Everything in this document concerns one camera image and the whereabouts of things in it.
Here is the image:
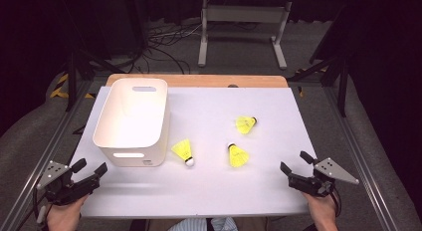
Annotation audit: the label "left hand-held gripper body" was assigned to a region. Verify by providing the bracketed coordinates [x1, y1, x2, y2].
[35, 159, 101, 206]

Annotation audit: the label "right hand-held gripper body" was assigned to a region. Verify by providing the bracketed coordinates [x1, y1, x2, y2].
[288, 156, 360, 198]

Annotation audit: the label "yellow shuttlecock black-banded cork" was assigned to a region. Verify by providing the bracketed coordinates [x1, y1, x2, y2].
[227, 141, 251, 169]

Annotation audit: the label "white plastic basket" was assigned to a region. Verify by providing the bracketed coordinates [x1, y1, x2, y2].
[92, 77, 172, 168]

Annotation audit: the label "yellow shuttlecock black cork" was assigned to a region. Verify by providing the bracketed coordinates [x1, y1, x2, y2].
[235, 115, 259, 135]

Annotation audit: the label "yellow shuttlecock white cork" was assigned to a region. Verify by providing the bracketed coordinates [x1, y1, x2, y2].
[170, 138, 196, 168]

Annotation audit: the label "person's left hand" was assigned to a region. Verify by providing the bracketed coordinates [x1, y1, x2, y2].
[46, 194, 90, 231]

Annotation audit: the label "person's right hand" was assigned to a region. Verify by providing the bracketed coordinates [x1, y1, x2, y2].
[302, 190, 340, 231]

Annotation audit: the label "black tripod stand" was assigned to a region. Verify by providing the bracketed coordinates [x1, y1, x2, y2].
[64, 48, 127, 113]
[287, 55, 349, 118]

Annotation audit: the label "white table board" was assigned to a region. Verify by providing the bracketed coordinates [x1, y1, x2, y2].
[69, 86, 317, 219]

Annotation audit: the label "yellow black floor tape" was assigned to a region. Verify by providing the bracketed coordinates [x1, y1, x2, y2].
[49, 73, 97, 100]

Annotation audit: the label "striped shirt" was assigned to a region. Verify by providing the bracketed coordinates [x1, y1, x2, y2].
[167, 216, 239, 231]

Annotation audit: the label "wooden table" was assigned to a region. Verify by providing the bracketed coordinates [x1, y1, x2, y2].
[105, 73, 289, 90]

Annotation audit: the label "aluminium frame rail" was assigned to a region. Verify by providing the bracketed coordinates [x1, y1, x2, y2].
[0, 80, 99, 231]
[322, 86, 399, 231]

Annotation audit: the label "right hand-held gripper cable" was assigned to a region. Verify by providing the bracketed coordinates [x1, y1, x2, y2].
[329, 187, 342, 219]

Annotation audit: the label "black floor cables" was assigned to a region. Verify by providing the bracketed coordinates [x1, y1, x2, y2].
[132, 21, 203, 76]

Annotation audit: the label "white metal stand frame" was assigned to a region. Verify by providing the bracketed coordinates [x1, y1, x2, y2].
[197, 0, 293, 71]

